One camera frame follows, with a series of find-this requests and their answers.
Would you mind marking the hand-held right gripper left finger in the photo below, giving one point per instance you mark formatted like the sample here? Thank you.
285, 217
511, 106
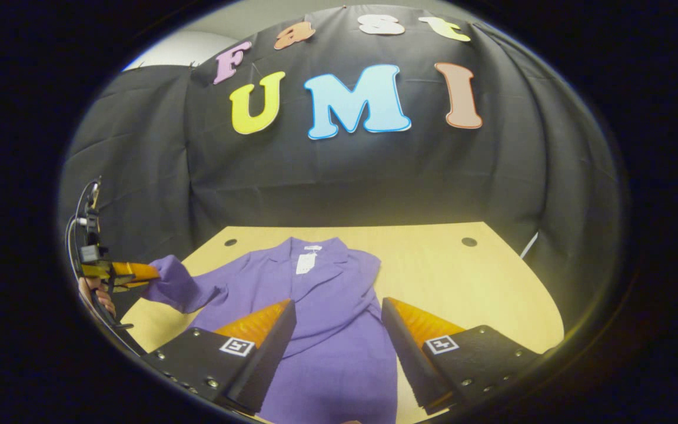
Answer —
262, 359

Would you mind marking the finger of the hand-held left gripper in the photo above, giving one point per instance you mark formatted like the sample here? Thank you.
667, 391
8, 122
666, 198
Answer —
136, 274
93, 271

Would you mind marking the purple jacket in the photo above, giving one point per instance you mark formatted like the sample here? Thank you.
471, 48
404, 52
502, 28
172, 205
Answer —
327, 330

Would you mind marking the white thin strip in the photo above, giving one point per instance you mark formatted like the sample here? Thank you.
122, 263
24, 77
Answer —
528, 246

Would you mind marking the black backdrop cloth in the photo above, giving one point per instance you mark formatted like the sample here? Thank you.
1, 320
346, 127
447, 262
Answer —
327, 176

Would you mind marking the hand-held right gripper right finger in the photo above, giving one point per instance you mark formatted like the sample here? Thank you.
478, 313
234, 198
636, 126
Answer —
412, 359

